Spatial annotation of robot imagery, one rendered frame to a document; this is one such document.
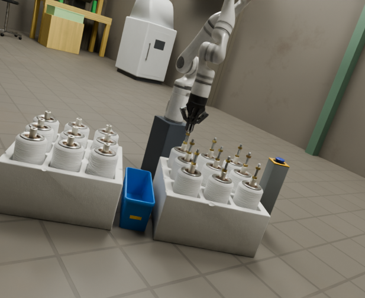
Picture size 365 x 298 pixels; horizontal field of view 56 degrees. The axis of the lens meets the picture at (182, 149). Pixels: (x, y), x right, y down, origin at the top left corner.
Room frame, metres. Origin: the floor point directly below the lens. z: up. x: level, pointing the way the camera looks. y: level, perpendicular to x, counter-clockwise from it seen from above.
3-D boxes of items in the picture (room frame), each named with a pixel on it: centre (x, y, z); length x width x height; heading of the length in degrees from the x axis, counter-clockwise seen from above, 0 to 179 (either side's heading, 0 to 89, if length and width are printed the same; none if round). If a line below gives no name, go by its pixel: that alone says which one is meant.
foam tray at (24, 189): (1.19, 0.39, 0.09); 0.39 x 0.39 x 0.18; 15
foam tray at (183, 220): (1.30, -0.15, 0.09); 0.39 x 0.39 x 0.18; 12
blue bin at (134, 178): (1.23, 0.12, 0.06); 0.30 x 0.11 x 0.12; 13
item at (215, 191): (1.18, -0.17, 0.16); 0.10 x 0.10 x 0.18
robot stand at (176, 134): (1.69, 0.08, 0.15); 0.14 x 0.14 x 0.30; 41
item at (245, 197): (1.21, -0.29, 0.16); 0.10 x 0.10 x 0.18
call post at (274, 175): (1.43, -0.41, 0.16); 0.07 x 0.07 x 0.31; 12
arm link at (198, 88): (1.41, 0.00, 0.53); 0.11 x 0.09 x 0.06; 26
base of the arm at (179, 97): (1.69, 0.08, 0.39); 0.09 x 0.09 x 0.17; 41
